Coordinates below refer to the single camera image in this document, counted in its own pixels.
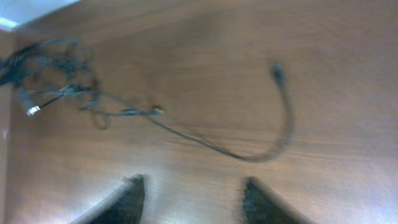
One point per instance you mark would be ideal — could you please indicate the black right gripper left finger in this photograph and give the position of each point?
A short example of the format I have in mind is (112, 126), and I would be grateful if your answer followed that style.
(124, 206)

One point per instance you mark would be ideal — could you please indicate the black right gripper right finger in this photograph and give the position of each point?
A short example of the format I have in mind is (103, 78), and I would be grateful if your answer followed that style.
(260, 204)

